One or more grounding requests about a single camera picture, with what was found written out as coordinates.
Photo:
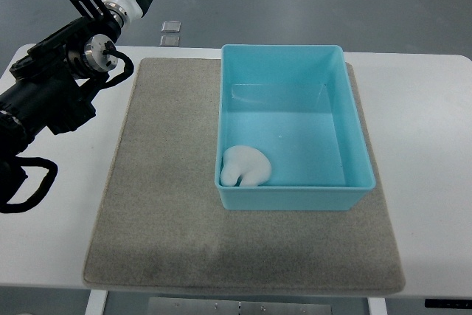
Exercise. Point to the white right table leg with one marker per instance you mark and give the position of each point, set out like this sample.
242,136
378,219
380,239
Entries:
377,306

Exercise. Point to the blue plastic box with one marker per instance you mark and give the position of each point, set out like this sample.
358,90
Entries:
296,105

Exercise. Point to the white table leg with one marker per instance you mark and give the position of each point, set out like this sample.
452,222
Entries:
377,306
96,302

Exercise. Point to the white left table leg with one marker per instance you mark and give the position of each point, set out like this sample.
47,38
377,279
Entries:
96,302

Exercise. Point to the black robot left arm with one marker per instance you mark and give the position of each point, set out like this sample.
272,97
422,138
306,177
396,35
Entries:
54,87

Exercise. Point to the lower silver floor plate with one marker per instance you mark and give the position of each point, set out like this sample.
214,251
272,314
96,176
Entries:
170,41

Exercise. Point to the grey felt mat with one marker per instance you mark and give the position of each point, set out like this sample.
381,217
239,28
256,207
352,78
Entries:
161,225

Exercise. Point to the metal table base plate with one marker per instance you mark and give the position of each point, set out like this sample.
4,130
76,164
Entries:
165,305

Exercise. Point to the white bunny toy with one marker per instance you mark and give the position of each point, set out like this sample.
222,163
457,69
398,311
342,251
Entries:
244,166

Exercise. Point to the black table control panel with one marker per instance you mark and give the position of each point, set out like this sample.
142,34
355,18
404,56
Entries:
448,304

